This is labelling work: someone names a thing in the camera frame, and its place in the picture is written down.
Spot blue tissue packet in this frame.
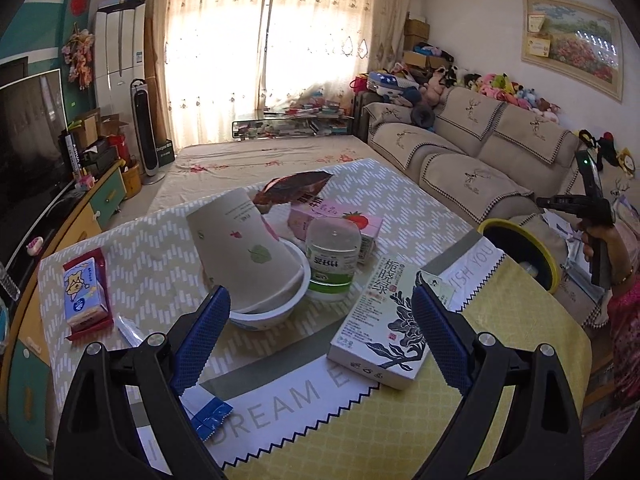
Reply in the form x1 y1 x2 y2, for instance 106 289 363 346
62 257 112 331

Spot blue and white wrapper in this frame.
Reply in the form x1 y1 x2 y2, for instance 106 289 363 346
181 385 234 442

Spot white bottle with green label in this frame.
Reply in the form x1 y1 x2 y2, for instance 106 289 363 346
305 215 362 302

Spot blue star print bag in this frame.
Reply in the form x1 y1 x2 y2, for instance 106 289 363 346
367 72 402 97

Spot clear plastic wrapper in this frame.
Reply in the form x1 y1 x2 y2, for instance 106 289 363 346
116 316 152 349

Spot red flat packet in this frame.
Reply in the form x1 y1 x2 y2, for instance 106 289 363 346
62 247 114 344

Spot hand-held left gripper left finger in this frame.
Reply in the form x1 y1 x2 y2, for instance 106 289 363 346
52 285 232 480

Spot pile of plush toys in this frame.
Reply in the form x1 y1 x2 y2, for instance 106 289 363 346
462 72 562 122

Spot wooden bucket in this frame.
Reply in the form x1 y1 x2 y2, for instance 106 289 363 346
121 157 144 199

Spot zigzag patterned tablecloth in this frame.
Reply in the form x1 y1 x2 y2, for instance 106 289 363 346
37 157 503 461

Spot person's right hand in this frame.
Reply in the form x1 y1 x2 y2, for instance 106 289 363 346
581 223 638 287

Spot beige sofa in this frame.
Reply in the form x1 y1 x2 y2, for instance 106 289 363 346
362 85 640 331

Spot pink strawberry milk carton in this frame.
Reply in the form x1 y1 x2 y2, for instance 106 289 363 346
287 197 384 262

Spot cardboard boxes beside television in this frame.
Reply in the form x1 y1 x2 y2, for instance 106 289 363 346
70 110 132 162

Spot red snack bag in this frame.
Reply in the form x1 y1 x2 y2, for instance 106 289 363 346
252 170 334 207

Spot glass coffee table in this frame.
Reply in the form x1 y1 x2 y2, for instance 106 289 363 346
231 104 354 142

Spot beige paper noodle cup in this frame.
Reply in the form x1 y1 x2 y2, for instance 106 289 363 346
186 187 312 332

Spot yellow printed mat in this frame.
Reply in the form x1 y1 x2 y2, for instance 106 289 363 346
132 232 593 480

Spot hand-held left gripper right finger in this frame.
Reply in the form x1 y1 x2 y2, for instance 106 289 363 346
411 284 583 480

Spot floral bedsheet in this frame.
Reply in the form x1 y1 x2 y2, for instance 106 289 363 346
145 135 426 221

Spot yellow trash bin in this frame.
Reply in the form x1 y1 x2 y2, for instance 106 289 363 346
477 218 560 294

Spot white standing air conditioner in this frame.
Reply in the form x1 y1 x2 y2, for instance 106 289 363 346
95 0 147 127

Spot green tea box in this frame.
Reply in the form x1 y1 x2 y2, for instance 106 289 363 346
327 255 455 392

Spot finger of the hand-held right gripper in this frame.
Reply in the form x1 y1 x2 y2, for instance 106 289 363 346
536 196 577 212

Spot clear water bottle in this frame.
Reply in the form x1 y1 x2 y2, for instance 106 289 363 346
0 262 21 302

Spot cream curtains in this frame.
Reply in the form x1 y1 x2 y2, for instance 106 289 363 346
145 0 417 147

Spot artificial flower decoration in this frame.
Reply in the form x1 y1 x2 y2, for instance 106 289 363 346
62 22 96 92

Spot tower fan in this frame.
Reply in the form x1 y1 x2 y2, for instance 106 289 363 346
131 78 167 185

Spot black television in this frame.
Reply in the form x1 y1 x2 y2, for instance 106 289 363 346
0 69 69 263

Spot framed flower painting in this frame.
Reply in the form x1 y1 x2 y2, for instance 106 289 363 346
520 0 626 104

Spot stack of cardboard boxes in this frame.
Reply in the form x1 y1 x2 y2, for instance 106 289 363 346
402 12 432 68

